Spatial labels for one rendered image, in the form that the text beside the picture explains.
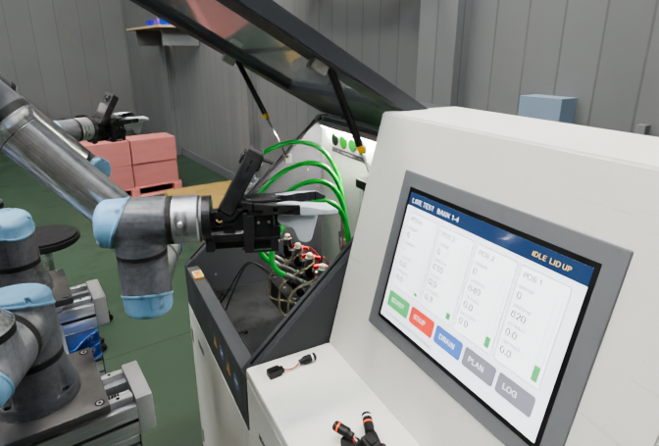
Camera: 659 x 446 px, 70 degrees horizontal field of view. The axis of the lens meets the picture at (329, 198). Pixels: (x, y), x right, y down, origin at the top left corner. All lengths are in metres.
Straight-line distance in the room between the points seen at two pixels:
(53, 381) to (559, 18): 2.55
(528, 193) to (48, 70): 10.32
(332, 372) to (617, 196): 0.71
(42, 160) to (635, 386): 0.90
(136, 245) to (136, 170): 5.17
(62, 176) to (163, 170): 5.12
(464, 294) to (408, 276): 0.15
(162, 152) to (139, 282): 5.19
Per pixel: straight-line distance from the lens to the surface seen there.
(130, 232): 0.74
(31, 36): 10.73
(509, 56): 2.90
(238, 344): 1.30
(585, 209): 0.73
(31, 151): 0.88
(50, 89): 10.77
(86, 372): 1.17
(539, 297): 0.77
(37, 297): 1.00
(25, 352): 0.95
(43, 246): 2.90
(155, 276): 0.77
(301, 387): 1.11
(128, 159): 5.82
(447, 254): 0.88
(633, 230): 0.70
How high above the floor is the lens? 1.69
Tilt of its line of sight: 18 degrees down
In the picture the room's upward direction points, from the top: straight up
